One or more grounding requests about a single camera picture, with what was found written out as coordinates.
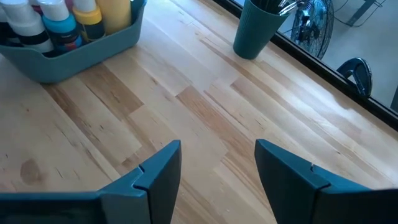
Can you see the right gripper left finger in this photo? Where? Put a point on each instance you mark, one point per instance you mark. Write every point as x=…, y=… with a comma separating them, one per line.
x=93, y=208

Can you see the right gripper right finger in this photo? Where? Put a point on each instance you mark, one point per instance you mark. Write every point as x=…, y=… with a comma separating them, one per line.
x=311, y=199

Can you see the grey-teal plastic bin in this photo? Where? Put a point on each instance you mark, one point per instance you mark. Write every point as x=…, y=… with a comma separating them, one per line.
x=77, y=62

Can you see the small light blue paint bottle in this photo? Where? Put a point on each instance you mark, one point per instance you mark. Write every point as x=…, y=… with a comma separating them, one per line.
x=62, y=31

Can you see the small yellow paint bottle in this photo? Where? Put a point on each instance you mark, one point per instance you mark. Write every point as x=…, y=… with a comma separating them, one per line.
x=90, y=21

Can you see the black paintbrush silver ferrule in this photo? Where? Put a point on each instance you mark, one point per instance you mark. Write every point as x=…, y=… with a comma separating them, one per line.
x=284, y=11

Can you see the small white black-striped paint bottle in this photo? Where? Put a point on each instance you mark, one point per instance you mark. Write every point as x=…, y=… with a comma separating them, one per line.
x=28, y=28

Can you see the large yellow paint bottle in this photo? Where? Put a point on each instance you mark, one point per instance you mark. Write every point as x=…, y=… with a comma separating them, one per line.
x=115, y=15

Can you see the black floor fan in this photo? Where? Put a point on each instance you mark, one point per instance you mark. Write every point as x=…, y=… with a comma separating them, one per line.
x=312, y=28

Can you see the teal ribbed plastic cup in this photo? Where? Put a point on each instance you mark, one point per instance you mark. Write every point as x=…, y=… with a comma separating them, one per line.
x=255, y=34

